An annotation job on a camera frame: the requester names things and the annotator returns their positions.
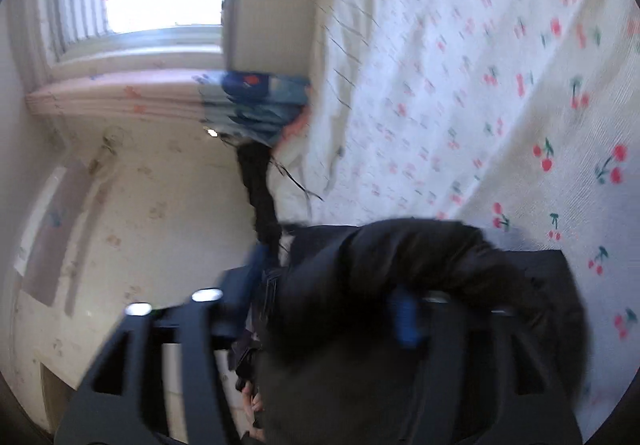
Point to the pink window sill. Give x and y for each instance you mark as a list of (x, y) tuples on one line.
[(125, 92)]

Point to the cream lined duvet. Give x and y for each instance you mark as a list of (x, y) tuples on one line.
[(350, 50)]

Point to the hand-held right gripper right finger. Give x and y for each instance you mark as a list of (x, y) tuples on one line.
[(406, 320)]

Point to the black cloth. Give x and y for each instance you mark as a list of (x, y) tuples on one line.
[(260, 195)]

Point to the black garment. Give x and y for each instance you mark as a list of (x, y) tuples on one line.
[(340, 375)]

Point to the person's left hand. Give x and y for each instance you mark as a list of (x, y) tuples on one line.
[(251, 407)]

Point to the cherry print bed sheet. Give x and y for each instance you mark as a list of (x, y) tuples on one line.
[(500, 125)]

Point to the small glowing light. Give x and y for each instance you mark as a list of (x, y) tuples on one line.
[(211, 131)]

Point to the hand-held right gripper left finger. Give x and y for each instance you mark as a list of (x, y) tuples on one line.
[(235, 300)]

